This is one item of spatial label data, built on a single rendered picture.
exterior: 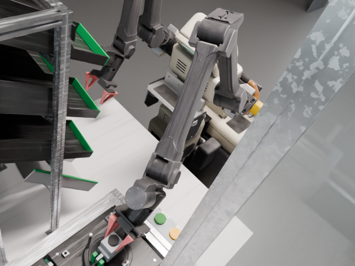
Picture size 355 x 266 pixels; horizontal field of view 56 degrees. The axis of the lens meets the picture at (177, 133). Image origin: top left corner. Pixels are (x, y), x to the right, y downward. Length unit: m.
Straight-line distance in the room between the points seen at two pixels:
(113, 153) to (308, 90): 1.23
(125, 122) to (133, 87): 1.54
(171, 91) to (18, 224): 0.78
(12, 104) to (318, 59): 0.59
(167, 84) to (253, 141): 1.27
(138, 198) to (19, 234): 0.52
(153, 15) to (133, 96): 1.69
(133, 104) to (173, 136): 2.06
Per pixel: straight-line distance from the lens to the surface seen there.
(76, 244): 1.08
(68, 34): 0.61
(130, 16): 1.25
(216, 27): 0.88
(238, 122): 1.85
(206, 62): 0.86
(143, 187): 0.80
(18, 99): 0.70
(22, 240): 1.21
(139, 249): 1.09
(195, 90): 0.85
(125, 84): 3.07
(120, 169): 1.36
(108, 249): 0.95
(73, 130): 1.01
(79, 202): 1.26
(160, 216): 1.15
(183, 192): 1.37
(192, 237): 0.36
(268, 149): 0.24
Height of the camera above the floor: 1.96
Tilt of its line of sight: 45 degrees down
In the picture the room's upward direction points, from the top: 23 degrees clockwise
